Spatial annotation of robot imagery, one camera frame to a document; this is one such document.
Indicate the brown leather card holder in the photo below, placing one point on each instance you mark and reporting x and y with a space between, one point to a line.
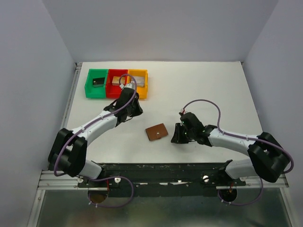
156 132

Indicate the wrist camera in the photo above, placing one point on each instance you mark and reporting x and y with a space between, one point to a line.
128 85
182 112

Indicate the silver card stack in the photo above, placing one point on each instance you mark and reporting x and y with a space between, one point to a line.
140 81

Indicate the red plastic bin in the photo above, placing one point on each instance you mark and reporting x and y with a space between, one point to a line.
113 92

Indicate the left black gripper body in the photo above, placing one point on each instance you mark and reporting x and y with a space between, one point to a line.
135 110

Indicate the black card stack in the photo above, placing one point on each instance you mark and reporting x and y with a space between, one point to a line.
98 82

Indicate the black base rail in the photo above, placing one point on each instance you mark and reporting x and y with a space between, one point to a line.
162 179

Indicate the gold card stack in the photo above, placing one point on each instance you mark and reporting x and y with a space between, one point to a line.
116 81

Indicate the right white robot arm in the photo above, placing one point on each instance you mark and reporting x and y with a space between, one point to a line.
265 157

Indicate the orange plastic bin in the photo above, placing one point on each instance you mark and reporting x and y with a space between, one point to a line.
142 91

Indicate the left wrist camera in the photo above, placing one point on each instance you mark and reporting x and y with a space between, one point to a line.
128 85

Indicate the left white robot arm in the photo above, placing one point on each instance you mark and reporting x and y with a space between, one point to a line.
68 155

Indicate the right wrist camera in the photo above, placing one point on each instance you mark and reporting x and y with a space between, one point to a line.
182 112

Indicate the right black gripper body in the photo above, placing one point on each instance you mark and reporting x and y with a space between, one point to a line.
191 133

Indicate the green plastic bin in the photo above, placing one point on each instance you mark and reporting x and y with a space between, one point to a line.
95 92

